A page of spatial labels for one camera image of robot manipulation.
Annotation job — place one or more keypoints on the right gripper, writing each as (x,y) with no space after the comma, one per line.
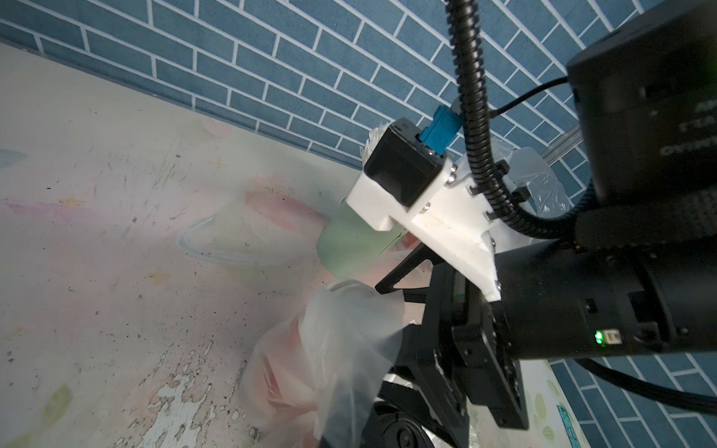
(456,357)

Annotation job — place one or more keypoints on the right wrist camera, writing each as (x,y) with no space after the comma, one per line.
(410,179)

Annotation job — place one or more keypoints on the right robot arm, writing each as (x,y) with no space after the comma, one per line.
(630,270)

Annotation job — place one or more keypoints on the green straw holder cup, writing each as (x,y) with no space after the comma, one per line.
(349,243)

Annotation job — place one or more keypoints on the red cup black lid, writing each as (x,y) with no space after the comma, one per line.
(388,427)

